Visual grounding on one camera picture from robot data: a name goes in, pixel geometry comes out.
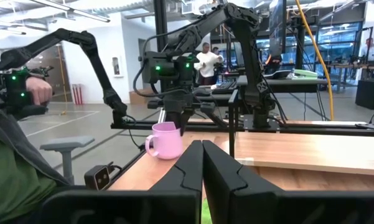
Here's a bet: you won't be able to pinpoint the black monitor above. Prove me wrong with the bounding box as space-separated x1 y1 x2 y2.
268 0 288 58

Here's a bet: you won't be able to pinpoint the black aluminium table frame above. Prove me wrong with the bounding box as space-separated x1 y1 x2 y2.
110 119 374 138

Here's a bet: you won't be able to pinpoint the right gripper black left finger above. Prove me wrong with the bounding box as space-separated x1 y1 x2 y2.
39 139 204 224

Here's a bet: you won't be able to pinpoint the thick yellow cable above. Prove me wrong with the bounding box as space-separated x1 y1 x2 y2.
294 0 335 121

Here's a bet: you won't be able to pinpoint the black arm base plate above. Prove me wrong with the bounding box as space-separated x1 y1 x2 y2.
242 119 281 132

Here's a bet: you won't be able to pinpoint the black table-level camera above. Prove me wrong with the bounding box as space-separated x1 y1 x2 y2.
83 164 113 191

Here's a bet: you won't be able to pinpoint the black power strip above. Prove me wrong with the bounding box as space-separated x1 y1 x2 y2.
355 122 374 132

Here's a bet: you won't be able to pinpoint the black computer tower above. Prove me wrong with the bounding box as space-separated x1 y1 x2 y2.
355 78 374 110

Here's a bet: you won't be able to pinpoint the grey chair armrest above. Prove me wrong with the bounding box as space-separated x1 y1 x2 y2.
39 135 96 185

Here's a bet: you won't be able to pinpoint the black keyboard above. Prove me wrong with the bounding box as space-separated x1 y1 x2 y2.
211 80 238 95

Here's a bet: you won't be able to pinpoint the black metal post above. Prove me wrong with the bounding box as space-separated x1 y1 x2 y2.
153 0 169 93

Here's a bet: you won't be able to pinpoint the red posts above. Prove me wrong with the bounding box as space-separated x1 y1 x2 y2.
72 83 84 106

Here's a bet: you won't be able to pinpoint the green microfibre cloth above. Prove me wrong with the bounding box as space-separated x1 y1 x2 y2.
201 198 213 224

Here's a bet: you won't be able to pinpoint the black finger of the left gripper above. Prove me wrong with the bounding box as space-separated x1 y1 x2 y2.
179 108 194 137
165 108 180 125

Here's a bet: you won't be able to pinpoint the small pink mug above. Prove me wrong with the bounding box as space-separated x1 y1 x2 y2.
144 121 185 161

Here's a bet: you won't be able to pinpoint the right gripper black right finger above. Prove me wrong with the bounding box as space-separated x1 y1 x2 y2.
202 139 374 224

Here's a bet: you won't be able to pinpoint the person's hand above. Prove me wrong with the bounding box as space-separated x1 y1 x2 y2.
25 76 54 106

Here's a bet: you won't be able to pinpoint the black desk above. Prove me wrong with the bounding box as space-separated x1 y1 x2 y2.
236 75 330 93

